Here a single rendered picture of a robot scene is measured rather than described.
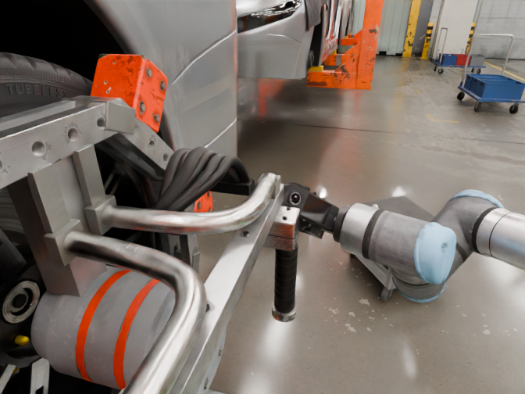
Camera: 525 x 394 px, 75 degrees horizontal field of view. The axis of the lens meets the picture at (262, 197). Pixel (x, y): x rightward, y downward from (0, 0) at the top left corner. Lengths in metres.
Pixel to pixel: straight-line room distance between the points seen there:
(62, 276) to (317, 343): 1.25
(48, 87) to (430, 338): 1.60
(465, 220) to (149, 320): 0.55
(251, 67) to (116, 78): 2.32
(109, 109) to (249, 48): 2.35
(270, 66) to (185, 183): 2.42
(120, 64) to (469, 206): 0.63
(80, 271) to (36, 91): 0.22
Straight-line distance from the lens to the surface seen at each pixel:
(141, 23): 0.70
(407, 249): 0.57
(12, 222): 0.65
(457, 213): 0.73
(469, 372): 1.68
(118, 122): 0.47
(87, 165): 0.42
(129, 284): 0.46
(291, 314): 0.61
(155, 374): 0.25
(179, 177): 0.46
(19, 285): 0.60
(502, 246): 0.68
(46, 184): 0.39
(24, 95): 0.49
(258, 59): 2.79
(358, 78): 3.92
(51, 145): 0.40
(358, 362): 1.55
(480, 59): 9.67
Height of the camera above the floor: 1.21
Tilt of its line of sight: 28 degrees down
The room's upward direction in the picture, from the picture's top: straight up
